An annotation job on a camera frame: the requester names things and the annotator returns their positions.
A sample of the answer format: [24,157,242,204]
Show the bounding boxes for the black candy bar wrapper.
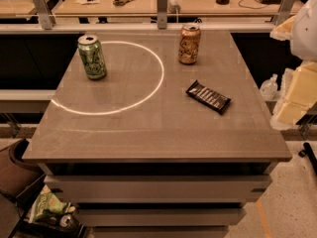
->
[186,80,231,114]

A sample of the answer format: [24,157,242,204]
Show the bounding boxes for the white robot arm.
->
[269,0,317,130]

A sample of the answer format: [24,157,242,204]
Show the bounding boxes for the brown trash bin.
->
[0,139,44,201]

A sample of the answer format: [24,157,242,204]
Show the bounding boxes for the left metal bracket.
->
[32,0,55,30]

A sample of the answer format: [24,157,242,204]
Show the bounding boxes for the scissors on back desk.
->
[113,0,136,7]

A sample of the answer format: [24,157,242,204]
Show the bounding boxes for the crushed can in bin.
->
[59,214,78,230]

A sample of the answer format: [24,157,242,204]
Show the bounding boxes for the grey drawer cabinet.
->
[24,31,291,238]

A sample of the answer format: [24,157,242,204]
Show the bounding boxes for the green soda can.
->
[77,35,107,80]

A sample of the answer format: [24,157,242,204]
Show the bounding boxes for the clear sanitizer bottle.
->
[260,73,278,101]

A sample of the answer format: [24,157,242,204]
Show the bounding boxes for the green snack bag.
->
[29,185,75,223]

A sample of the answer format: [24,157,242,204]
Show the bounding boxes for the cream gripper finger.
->
[270,61,317,130]
[269,16,295,41]

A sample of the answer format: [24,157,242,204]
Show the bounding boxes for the middle metal bracket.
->
[157,0,167,29]

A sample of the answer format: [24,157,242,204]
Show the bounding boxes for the right metal bracket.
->
[271,0,295,26]

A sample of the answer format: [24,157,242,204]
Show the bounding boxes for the orange soda can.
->
[178,23,201,64]

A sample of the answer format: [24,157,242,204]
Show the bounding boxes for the metal bracket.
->
[32,0,55,30]
[271,0,295,26]
[157,0,167,29]

